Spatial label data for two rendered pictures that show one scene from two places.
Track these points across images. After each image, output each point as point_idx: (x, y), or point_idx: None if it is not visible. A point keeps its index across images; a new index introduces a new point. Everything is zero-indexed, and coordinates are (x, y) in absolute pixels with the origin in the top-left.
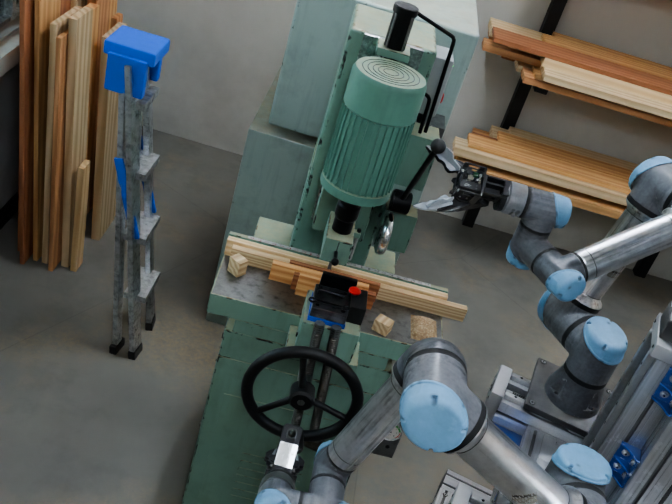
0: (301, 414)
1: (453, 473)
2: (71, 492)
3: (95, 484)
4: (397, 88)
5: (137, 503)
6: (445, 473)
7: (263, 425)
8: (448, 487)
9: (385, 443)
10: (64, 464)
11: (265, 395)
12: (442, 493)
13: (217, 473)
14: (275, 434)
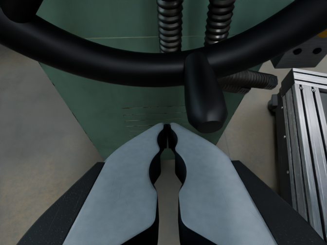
0: (179, 9)
1: (298, 69)
2: (26, 158)
3: (43, 147)
4: None
5: (75, 152)
6: (292, 71)
7: (67, 65)
8: (300, 81)
9: (316, 46)
10: (20, 138)
11: (107, 21)
12: (298, 87)
13: (109, 130)
14: (121, 83)
